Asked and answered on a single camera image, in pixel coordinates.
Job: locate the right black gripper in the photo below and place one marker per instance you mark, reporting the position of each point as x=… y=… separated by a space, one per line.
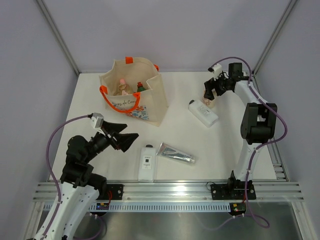
x=212 y=83

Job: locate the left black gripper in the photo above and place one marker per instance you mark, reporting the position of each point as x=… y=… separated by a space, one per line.
x=124 y=140

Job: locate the peach bottle pink cap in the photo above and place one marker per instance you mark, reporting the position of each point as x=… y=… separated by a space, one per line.
x=123 y=89

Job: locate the green bottle red cap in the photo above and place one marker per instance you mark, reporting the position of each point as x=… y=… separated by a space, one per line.
x=140 y=87

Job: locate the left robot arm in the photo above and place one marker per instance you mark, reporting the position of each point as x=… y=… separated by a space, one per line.
x=79 y=186

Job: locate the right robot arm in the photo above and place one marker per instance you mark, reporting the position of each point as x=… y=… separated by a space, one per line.
x=257 y=126

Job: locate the cream lotion bottle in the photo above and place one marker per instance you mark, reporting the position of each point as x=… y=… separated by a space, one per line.
x=209 y=103

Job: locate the white flat bottle right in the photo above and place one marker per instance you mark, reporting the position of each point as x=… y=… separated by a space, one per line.
x=202 y=113

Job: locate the white flat bottle black cap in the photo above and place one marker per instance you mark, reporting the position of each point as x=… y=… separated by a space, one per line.
x=147 y=164

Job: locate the silver tube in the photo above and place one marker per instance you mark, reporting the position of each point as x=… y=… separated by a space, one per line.
x=167 y=151

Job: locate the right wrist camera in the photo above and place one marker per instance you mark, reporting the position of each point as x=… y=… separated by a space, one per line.
x=216 y=70

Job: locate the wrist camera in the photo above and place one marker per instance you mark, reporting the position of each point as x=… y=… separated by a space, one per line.
x=216 y=70
x=96 y=121

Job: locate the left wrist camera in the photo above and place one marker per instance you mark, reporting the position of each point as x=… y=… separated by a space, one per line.
x=96 y=121

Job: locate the canvas bag orange handles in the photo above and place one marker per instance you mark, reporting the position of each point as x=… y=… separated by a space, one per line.
x=150 y=105

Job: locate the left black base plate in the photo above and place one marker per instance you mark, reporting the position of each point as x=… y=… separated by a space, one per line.
x=113 y=192

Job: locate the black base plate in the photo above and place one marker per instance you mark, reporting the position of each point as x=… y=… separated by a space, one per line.
x=225 y=192
x=113 y=192

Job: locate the white slotted cable duct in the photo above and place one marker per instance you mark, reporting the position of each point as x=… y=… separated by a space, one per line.
x=162 y=207

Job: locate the aluminium mounting rail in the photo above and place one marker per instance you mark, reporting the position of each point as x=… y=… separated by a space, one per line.
x=272 y=191

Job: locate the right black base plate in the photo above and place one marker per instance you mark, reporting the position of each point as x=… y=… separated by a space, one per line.
x=225 y=192

